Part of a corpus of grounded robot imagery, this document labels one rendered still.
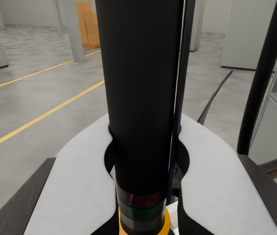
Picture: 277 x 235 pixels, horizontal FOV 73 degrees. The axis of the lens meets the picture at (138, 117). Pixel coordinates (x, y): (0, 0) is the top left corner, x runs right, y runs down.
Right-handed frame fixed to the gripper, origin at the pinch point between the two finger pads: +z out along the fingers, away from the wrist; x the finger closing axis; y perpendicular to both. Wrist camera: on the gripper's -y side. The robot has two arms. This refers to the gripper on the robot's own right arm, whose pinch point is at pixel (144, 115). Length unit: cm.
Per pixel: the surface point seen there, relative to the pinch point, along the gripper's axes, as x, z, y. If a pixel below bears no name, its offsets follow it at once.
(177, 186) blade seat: 7.0, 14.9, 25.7
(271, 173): 14.7, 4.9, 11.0
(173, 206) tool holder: 2.9, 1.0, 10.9
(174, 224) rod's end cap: 2.6, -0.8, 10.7
